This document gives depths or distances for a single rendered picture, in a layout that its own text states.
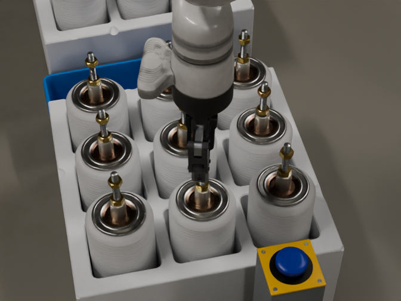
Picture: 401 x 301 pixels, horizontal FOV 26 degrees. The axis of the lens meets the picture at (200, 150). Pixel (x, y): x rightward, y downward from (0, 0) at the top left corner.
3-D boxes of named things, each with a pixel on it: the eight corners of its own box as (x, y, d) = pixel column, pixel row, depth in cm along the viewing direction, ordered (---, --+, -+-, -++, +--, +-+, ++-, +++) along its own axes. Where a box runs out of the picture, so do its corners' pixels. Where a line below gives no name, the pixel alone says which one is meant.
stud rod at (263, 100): (261, 115, 131) (263, 79, 125) (266, 118, 130) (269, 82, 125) (257, 119, 130) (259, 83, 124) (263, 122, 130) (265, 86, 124)
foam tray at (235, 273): (267, 135, 164) (273, 65, 150) (330, 312, 139) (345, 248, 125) (60, 169, 158) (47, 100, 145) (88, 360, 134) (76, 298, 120)
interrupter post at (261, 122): (250, 128, 132) (251, 113, 129) (259, 119, 133) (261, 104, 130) (262, 135, 131) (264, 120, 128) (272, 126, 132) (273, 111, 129)
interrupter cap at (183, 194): (173, 183, 125) (173, 179, 124) (225, 178, 125) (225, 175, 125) (178, 225, 120) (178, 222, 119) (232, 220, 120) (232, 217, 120)
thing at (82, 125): (143, 176, 148) (137, 103, 135) (93, 200, 145) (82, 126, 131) (116, 140, 154) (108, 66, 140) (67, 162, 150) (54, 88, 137)
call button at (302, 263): (301, 252, 109) (302, 242, 108) (311, 278, 107) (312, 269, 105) (271, 258, 109) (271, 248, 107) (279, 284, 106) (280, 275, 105)
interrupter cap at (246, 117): (226, 130, 131) (226, 127, 131) (256, 102, 135) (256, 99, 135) (266, 154, 128) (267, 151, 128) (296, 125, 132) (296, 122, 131)
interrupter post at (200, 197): (193, 195, 123) (193, 180, 121) (209, 193, 123) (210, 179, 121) (194, 208, 122) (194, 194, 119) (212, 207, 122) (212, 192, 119)
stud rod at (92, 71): (99, 89, 134) (95, 54, 129) (93, 92, 134) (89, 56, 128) (96, 86, 135) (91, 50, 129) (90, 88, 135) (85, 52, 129)
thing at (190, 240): (169, 248, 139) (165, 176, 125) (228, 242, 139) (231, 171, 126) (174, 300, 132) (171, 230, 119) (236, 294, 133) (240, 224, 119)
